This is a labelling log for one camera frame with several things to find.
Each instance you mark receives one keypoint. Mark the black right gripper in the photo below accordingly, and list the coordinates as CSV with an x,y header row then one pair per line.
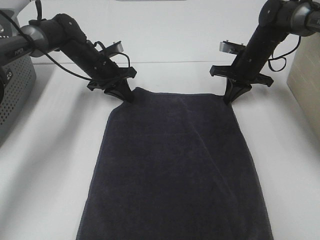
x,y
233,91

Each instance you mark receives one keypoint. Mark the grey perforated plastic basket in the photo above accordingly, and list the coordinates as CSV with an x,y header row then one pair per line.
x,y
16,83

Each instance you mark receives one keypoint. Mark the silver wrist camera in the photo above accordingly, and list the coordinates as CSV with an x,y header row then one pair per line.
x,y
113,49
231,47

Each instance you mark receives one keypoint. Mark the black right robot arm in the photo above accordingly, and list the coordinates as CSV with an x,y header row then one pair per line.
x,y
277,19

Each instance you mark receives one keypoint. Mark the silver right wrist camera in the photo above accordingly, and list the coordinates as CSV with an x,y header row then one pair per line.
x,y
231,47

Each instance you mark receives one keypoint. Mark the dark navy towel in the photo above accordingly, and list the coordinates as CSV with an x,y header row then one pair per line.
x,y
174,167

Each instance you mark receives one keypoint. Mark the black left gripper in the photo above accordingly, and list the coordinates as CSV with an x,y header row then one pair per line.
x,y
122,91

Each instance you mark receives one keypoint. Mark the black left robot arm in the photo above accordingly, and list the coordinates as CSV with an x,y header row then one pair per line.
x,y
62,33

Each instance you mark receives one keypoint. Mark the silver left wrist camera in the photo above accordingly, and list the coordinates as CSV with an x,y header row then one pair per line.
x,y
113,49

